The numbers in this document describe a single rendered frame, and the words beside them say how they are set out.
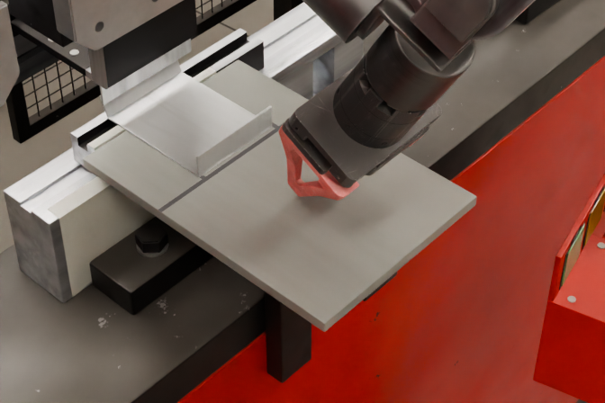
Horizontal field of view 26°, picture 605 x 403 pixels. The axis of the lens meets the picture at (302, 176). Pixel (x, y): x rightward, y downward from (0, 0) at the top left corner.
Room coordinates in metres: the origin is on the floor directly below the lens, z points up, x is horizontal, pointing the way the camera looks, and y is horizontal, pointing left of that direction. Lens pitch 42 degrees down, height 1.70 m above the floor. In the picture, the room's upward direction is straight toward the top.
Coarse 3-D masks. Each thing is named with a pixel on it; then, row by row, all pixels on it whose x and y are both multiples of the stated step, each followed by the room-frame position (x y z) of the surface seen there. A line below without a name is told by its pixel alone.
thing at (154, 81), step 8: (176, 64) 0.91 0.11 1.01; (160, 72) 0.89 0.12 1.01; (168, 72) 0.90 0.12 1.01; (176, 72) 0.90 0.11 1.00; (144, 80) 0.88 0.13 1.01; (152, 80) 0.89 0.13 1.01; (160, 80) 0.89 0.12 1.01; (136, 88) 0.87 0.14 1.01; (144, 88) 0.88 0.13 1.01; (152, 88) 0.88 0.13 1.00; (120, 96) 0.86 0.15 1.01; (128, 96) 0.86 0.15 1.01; (136, 96) 0.87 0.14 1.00; (104, 104) 0.85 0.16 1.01; (112, 104) 0.85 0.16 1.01; (120, 104) 0.86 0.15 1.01; (128, 104) 0.86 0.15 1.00; (112, 112) 0.85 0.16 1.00
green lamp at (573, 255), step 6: (582, 228) 0.88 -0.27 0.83; (582, 234) 0.89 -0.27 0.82; (576, 240) 0.87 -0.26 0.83; (576, 246) 0.87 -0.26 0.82; (570, 252) 0.86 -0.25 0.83; (576, 252) 0.88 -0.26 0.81; (570, 258) 0.86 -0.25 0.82; (576, 258) 0.88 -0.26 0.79; (570, 264) 0.86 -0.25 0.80; (564, 270) 0.85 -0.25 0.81; (570, 270) 0.87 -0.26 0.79; (564, 276) 0.85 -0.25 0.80
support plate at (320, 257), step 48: (240, 96) 0.87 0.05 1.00; (288, 96) 0.87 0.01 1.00; (144, 144) 0.81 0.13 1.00; (144, 192) 0.75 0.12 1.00; (192, 192) 0.75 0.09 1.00; (240, 192) 0.75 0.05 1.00; (288, 192) 0.75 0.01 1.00; (384, 192) 0.75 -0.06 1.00; (432, 192) 0.75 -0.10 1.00; (192, 240) 0.71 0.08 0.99; (240, 240) 0.70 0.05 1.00; (288, 240) 0.70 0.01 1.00; (336, 240) 0.70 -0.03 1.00; (384, 240) 0.70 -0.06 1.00; (432, 240) 0.71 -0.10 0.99; (288, 288) 0.65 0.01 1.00; (336, 288) 0.65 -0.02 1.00
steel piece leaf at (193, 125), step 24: (144, 96) 0.87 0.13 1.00; (168, 96) 0.87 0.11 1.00; (192, 96) 0.87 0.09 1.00; (216, 96) 0.87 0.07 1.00; (120, 120) 0.84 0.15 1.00; (144, 120) 0.84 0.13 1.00; (168, 120) 0.84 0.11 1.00; (192, 120) 0.84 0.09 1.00; (216, 120) 0.84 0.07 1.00; (240, 120) 0.84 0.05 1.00; (264, 120) 0.83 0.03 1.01; (168, 144) 0.81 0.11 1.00; (192, 144) 0.81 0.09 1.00; (216, 144) 0.79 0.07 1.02; (240, 144) 0.81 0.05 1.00; (192, 168) 0.78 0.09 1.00
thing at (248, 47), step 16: (240, 32) 0.97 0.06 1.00; (208, 48) 0.94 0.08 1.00; (224, 48) 0.95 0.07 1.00; (240, 48) 0.94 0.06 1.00; (256, 48) 0.95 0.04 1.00; (192, 64) 0.92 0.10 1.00; (208, 64) 0.93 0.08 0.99; (224, 64) 0.92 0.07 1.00; (256, 64) 0.95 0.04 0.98; (80, 128) 0.83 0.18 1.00; (96, 128) 0.84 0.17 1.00; (112, 128) 0.84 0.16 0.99; (80, 144) 0.82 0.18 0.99; (80, 160) 0.82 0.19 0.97
